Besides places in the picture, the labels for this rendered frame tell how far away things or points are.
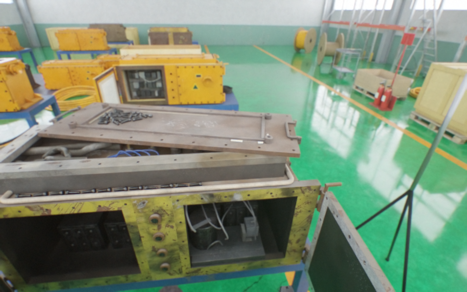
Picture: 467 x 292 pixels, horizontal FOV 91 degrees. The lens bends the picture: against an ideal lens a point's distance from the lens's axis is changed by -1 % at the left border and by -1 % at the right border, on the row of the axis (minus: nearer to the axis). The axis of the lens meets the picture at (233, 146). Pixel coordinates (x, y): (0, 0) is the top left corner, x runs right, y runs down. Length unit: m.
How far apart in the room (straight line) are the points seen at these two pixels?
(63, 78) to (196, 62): 4.64
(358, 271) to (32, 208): 1.23
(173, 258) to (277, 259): 0.56
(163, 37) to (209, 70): 5.97
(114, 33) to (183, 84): 9.21
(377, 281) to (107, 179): 1.03
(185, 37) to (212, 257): 8.53
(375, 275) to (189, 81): 3.19
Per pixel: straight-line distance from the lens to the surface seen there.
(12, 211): 1.27
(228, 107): 3.73
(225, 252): 1.39
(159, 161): 1.04
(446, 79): 5.84
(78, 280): 1.55
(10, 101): 4.39
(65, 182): 1.19
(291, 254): 1.44
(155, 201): 1.05
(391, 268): 2.65
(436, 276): 2.82
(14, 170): 1.26
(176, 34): 9.35
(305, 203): 1.17
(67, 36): 10.29
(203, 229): 1.28
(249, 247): 1.42
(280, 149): 1.07
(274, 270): 1.59
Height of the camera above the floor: 1.89
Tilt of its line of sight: 30 degrees down
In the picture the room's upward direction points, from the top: 1 degrees clockwise
